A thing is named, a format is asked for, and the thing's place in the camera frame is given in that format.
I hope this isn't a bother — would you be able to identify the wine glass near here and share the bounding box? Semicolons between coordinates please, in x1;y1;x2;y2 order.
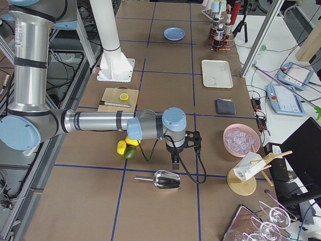
250;216;290;240

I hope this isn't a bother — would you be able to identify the blue cup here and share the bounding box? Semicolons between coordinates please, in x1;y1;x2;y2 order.
211;1;221;13

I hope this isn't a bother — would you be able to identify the steel knife sharpener rod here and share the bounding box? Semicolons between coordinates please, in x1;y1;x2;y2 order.
99;100;131;108

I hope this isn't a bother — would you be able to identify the yellow lemon far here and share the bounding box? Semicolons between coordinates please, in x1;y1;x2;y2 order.
125;137;140;146

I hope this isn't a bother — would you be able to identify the grey folded cloth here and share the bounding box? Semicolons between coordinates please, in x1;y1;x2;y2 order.
215;98;236;114

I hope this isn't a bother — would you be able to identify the wooden cup stand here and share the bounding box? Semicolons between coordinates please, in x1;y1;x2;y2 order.
227;151;292;196

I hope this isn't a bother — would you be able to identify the wine glass far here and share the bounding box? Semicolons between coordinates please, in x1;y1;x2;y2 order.
259;201;297;229

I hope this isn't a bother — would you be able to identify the cream bear tray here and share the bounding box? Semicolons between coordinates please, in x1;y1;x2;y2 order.
201;60;233;89

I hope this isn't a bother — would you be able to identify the steel ice scoop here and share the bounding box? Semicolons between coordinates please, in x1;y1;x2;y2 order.
135;170;181;190

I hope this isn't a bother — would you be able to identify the blue teach pendant far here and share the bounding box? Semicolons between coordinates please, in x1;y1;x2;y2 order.
277;62;314;90

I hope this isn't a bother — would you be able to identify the wine glass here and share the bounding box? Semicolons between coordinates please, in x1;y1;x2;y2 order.
250;216;290;240
259;201;297;229

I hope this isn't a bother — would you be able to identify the yellow lemon near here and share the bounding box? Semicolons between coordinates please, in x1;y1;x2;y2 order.
116;140;127;155

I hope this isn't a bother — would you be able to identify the white paper carton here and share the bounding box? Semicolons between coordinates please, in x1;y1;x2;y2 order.
233;152;266;181

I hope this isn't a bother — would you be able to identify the dark tea bottle one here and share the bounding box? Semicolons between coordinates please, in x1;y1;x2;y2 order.
215;24;224;41

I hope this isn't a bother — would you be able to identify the lemon half slice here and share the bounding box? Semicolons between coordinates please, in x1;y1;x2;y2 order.
119;93;129;101

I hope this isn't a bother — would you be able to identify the light blue plate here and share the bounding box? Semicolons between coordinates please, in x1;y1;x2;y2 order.
163;27;185;41

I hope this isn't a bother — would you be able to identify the pink bowl of ice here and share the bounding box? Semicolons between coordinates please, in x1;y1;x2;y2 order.
223;124;261;157

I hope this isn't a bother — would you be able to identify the white wire cup rack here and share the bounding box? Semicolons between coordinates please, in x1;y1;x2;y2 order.
201;9;226;20

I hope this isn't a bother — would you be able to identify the green lime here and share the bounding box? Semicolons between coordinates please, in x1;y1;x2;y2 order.
124;146;136;159

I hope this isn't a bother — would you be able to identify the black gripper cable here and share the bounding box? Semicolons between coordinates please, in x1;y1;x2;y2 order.
137;135;208;184

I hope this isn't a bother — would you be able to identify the yellow lemon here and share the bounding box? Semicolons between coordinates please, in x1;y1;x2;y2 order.
125;137;140;146
116;140;127;155

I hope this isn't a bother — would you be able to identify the aluminium frame post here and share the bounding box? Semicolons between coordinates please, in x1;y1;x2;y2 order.
240;0;284;78

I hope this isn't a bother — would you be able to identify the dark tea bottle two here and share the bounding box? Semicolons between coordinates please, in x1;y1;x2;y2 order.
211;14;220;31

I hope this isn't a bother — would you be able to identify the blue teach pendant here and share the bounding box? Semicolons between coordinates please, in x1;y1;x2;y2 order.
266;83;305;116
277;62;314;90

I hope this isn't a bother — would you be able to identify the blue teach pendant near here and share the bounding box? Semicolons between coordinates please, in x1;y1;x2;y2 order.
266;83;305;116

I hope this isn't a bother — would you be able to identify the black tripod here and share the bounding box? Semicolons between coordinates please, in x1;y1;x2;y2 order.
232;0;251;43

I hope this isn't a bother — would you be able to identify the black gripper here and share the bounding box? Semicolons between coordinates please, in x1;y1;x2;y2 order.
165;131;201;170

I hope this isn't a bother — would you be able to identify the copper wire bottle rack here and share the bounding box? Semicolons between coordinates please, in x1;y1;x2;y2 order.
209;23;234;51

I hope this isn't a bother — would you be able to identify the dark tea bottle three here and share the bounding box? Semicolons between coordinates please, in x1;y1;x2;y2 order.
224;14;231;35

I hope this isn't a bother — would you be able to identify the black monitor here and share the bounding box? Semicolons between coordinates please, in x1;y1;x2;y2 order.
280;117;320;207

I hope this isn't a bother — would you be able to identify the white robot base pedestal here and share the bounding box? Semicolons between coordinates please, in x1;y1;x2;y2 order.
90;0;135;83

